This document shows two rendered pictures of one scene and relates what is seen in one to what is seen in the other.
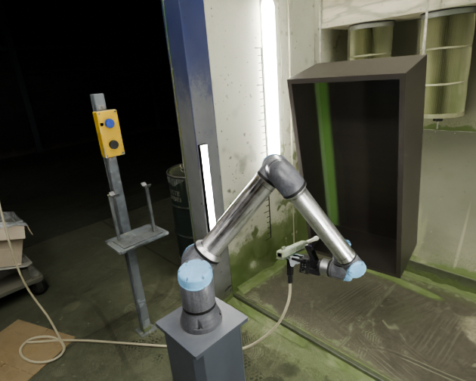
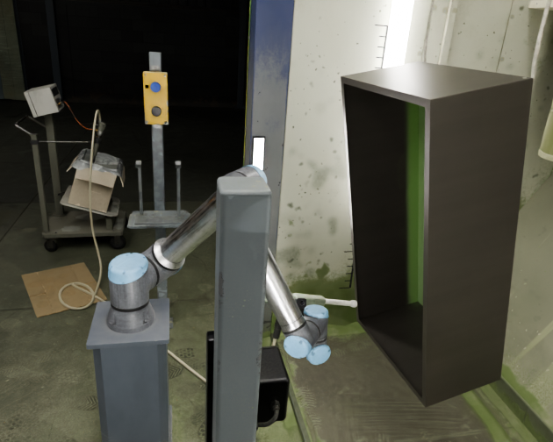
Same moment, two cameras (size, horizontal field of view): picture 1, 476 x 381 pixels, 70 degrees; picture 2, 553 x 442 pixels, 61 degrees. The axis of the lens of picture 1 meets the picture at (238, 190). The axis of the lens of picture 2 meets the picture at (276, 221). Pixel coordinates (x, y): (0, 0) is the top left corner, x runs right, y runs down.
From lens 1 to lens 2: 1.09 m
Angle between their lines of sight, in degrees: 28
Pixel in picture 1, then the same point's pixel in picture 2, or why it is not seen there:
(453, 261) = not seen: outside the picture
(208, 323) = (123, 323)
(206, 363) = (104, 360)
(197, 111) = (260, 95)
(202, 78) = (275, 55)
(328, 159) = (420, 206)
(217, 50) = (307, 21)
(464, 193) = not seen: outside the picture
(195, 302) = (113, 294)
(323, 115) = (420, 139)
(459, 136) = not seen: outside the picture
